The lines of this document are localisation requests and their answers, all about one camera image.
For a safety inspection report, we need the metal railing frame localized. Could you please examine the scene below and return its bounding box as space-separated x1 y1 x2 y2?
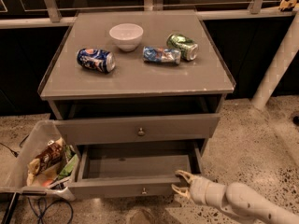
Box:
0 0 298 29

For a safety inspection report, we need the blue cable on floor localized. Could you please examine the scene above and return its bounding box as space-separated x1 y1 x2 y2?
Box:
27 197 75 224

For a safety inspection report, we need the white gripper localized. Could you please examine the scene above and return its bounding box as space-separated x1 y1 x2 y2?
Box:
171 170 227 207

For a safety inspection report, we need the blue soda can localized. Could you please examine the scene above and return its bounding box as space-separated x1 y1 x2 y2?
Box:
77 49 116 74

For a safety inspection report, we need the grey drawer cabinet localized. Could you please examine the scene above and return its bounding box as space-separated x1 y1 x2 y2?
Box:
36 9 236 190

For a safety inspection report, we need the green snack packet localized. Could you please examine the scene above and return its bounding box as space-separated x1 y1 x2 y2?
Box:
58 146 78 180

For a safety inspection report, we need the grey drawer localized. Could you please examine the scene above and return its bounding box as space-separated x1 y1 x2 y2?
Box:
54 114 220 145
69 140 202 199

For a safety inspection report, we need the brown snack bag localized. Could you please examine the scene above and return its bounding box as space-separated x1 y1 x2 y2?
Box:
27 138 64 175

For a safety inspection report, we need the crushed light blue can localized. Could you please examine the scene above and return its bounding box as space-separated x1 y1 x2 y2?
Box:
143 47 181 65

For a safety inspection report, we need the yellow object on ledge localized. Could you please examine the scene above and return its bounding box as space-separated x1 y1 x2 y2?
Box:
278 0 297 11

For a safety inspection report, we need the black cable on floor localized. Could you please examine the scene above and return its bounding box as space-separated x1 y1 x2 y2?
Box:
0 133 30 159

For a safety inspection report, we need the white diagonal pole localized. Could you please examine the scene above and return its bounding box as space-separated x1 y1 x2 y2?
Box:
251 13 299 110

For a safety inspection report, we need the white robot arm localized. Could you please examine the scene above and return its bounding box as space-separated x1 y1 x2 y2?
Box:
172 170 299 224

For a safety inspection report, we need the grey top drawer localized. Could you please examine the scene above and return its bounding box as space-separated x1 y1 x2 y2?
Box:
54 114 220 145

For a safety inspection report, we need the green soda can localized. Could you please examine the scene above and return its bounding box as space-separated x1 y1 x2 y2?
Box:
166 34 199 61

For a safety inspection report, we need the white ceramic bowl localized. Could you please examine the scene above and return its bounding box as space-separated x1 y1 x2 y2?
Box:
109 23 143 51

